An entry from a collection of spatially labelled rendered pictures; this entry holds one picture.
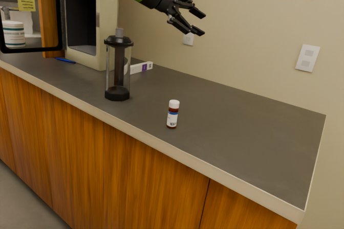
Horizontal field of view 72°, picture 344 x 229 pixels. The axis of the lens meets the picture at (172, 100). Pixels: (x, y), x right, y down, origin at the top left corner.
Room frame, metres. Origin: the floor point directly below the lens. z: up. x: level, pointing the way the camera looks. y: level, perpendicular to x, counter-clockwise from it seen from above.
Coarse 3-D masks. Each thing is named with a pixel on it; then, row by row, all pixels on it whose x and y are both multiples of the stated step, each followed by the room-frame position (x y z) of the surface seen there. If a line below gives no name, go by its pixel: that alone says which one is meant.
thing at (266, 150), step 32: (0, 64) 1.19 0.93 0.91; (32, 64) 1.18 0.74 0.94; (64, 64) 1.25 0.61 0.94; (64, 96) 0.87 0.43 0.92; (96, 96) 0.87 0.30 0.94; (160, 96) 0.95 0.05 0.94; (192, 96) 1.00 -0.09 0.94; (224, 96) 1.06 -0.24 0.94; (256, 96) 1.12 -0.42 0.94; (128, 128) 0.67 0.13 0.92; (160, 128) 0.67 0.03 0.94; (192, 128) 0.70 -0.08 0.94; (224, 128) 0.73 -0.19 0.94; (256, 128) 0.76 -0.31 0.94; (288, 128) 0.79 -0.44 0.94; (320, 128) 0.83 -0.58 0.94; (192, 160) 0.54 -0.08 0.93; (224, 160) 0.54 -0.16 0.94; (256, 160) 0.56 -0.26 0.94; (288, 160) 0.58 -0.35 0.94; (256, 192) 0.45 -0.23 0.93; (288, 192) 0.45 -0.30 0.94
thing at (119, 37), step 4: (116, 28) 0.88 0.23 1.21; (120, 28) 0.90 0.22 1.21; (116, 32) 0.88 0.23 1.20; (120, 32) 0.88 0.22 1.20; (112, 36) 0.88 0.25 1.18; (116, 36) 0.88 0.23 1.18; (120, 36) 0.88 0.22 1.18; (124, 36) 0.91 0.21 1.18; (108, 40) 0.85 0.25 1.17; (112, 40) 0.85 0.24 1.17; (116, 40) 0.85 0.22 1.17; (120, 40) 0.85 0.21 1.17; (124, 40) 0.86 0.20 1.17; (128, 40) 0.87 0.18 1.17
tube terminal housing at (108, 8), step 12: (96, 0) 1.22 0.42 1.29; (108, 0) 1.25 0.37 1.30; (108, 12) 1.25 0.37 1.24; (108, 24) 1.25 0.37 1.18; (96, 36) 1.22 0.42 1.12; (108, 36) 1.25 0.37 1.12; (96, 48) 1.22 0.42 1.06; (72, 60) 1.34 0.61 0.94; (84, 60) 1.28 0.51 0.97; (96, 60) 1.22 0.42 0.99
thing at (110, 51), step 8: (104, 40) 0.86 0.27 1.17; (112, 48) 0.84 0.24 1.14; (120, 48) 0.85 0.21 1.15; (128, 48) 0.87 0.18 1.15; (112, 56) 0.84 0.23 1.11; (120, 56) 0.85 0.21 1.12; (128, 56) 0.87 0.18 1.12; (112, 64) 0.84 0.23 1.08; (120, 64) 0.85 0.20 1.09; (128, 64) 0.87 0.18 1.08; (112, 72) 0.84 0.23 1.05; (120, 72) 0.85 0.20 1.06; (128, 72) 0.88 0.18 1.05; (112, 80) 0.84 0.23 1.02; (120, 80) 0.85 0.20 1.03; (128, 80) 0.88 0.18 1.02; (112, 88) 0.84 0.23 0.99; (120, 88) 0.85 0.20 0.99; (128, 88) 0.88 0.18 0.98
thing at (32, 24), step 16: (0, 0) 1.15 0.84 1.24; (16, 0) 1.20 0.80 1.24; (32, 0) 1.25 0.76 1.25; (48, 0) 1.31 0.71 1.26; (16, 16) 1.19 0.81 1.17; (32, 16) 1.25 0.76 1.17; (48, 16) 1.31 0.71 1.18; (16, 32) 1.18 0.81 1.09; (32, 32) 1.24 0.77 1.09; (48, 32) 1.30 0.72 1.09; (0, 48) 1.12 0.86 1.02; (16, 48) 1.18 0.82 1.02
